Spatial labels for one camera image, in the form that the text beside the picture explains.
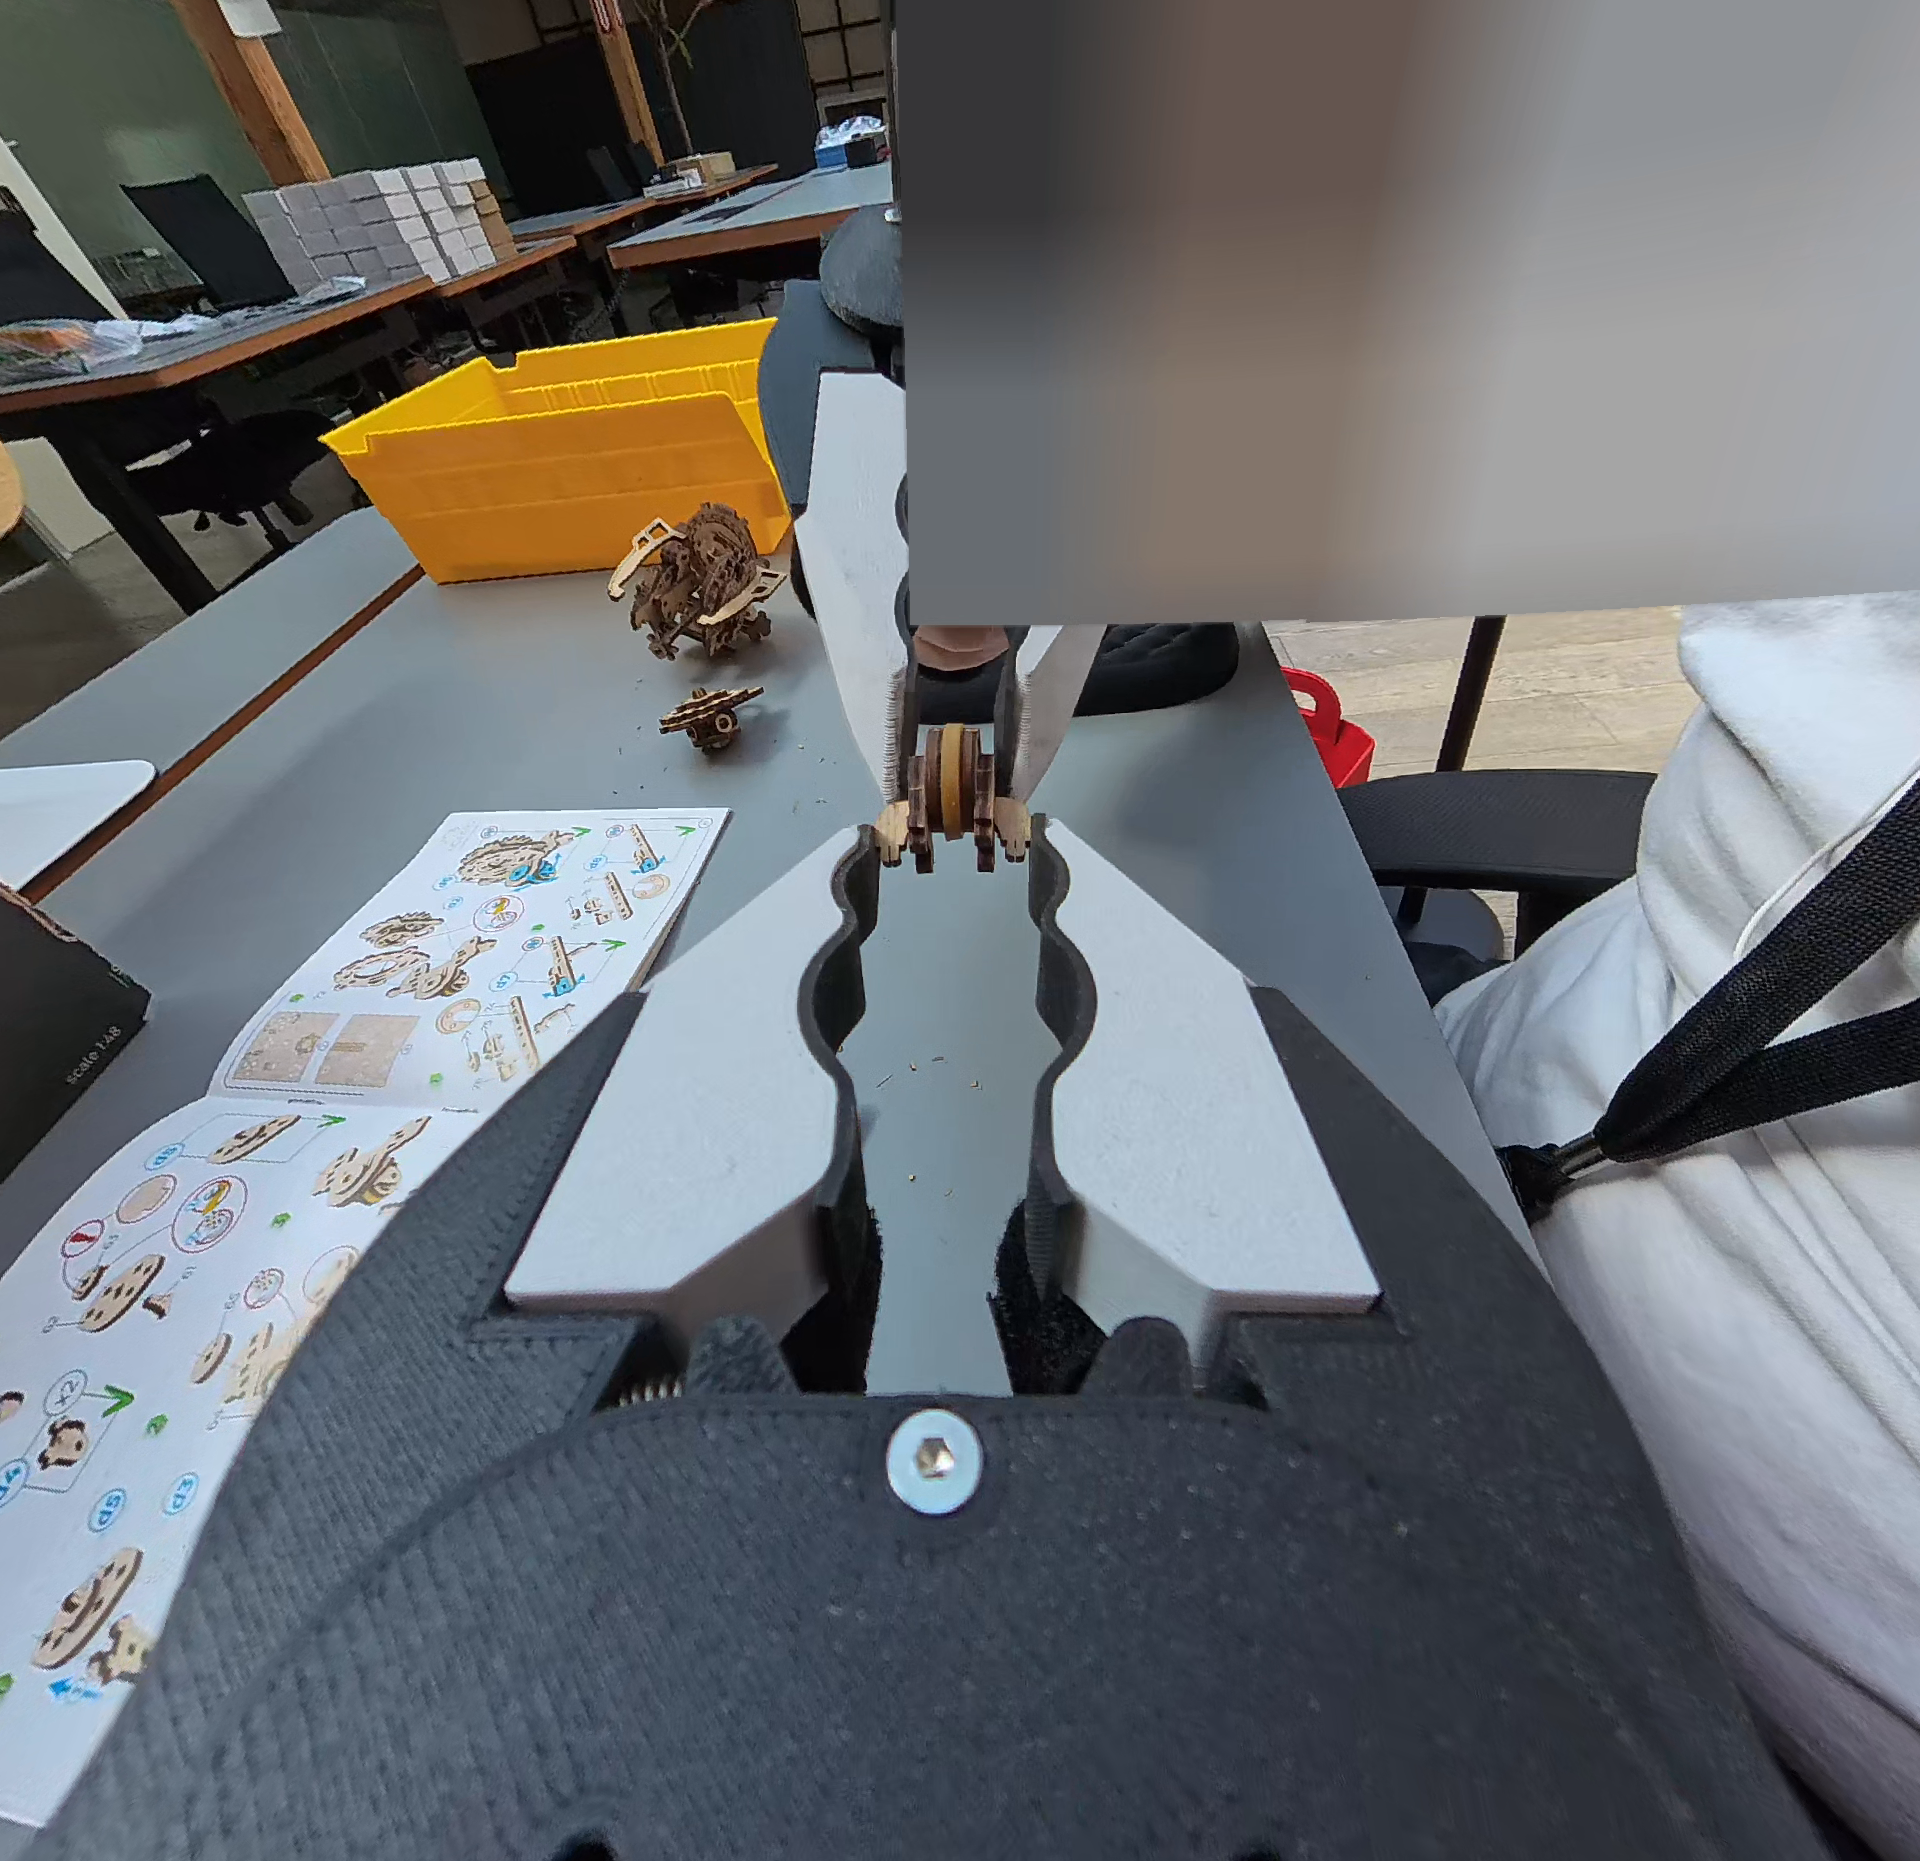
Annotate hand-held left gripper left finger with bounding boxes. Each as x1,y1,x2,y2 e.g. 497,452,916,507
505,823,885,1394

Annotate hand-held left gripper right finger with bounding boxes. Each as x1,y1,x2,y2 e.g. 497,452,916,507
990,814,1384,1394

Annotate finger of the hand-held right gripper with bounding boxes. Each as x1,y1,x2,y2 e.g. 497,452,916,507
791,370,924,812
998,624,1107,816

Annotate small wooden wheel assembly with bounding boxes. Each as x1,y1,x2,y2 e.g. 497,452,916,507
873,723,1038,876

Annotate grey-topped background desk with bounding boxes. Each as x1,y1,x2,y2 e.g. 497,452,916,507
605,158,898,276

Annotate grey desk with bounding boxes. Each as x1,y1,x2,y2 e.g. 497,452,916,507
0,503,1540,1399

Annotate wood-edged background desk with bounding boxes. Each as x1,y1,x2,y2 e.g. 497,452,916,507
0,232,580,617

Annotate black quilted armrest pad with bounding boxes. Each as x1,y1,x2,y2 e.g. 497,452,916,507
1072,624,1250,716

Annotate wooden mechanical model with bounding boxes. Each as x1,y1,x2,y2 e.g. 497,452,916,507
605,501,791,666

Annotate yellow plastic bin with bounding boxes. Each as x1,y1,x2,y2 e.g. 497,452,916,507
319,316,797,588

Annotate assembly instruction booklet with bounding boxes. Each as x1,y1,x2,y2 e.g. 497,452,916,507
0,806,735,1830

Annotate red plastic container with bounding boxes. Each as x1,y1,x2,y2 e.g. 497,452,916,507
1283,666,1377,790

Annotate potted tree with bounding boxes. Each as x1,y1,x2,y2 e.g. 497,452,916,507
617,0,755,159

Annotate black metal leg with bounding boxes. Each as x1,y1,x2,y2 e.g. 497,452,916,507
1431,615,1508,775

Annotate stack of white boxes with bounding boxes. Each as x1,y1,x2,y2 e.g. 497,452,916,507
238,158,520,294

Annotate person's white hoodie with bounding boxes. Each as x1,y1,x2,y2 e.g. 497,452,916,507
1431,588,1920,1861

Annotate black background office chair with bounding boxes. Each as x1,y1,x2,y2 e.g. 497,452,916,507
120,172,338,543

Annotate black cardboard box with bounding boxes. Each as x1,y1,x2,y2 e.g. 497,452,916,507
0,884,153,1187

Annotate wooden pillar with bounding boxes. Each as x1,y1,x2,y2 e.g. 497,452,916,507
142,0,332,191

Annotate clear plastic bags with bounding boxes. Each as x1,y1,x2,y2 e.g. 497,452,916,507
0,279,369,380

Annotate white flat panel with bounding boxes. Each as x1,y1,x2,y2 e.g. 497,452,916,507
0,759,157,892

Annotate black webbing strap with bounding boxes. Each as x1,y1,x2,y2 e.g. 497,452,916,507
1498,773,1920,1227

